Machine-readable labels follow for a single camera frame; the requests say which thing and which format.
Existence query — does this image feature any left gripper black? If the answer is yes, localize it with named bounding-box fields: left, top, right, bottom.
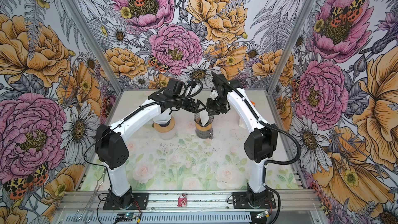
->
left=173, top=94, right=206, bottom=114

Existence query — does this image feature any grey ribbed glass dripper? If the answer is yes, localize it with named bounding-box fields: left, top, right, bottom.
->
left=194, top=111, right=214, bottom=128

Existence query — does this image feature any wooden dripper ring stand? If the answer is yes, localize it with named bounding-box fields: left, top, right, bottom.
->
left=153, top=118, right=175, bottom=133

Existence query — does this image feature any white paper coffee filter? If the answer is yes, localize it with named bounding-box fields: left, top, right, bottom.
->
left=153, top=112, right=172, bottom=127

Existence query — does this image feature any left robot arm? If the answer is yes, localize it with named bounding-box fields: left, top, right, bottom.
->
left=95, top=85, right=205, bottom=209

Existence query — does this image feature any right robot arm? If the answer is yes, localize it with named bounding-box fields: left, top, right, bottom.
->
left=206, top=72, right=278, bottom=208

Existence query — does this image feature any pink small figurine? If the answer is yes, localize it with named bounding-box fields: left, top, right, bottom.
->
left=177, top=194, right=187, bottom=207

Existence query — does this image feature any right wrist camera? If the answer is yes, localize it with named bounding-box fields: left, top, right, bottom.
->
left=210, top=89, right=219, bottom=100

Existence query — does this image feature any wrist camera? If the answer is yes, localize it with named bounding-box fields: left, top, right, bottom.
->
left=210, top=89, right=219, bottom=100
left=166, top=78, right=185, bottom=97

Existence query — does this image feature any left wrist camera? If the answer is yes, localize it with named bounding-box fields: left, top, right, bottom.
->
left=166, top=78, right=185, bottom=97

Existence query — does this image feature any clear glass carafe wooden handle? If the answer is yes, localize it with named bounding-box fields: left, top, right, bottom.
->
left=159, top=129, right=177, bottom=140

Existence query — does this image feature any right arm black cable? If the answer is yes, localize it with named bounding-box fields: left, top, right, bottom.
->
left=211, top=71, right=302, bottom=224

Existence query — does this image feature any aluminium front rail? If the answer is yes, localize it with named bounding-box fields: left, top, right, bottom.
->
left=52, top=189, right=328, bottom=224

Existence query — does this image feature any aluminium corner post right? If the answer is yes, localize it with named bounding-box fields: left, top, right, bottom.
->
left=266, top=0, right=330, bottom=92

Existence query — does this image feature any aluminium corner post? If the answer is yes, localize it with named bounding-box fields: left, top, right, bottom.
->
left=266, top=0, right=330, bottom=92
left=46, top=0, right=122, bottom=91

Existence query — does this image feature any aluminium corner post left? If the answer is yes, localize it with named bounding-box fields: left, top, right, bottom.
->
left=46, top=0, right=122, bottom=91

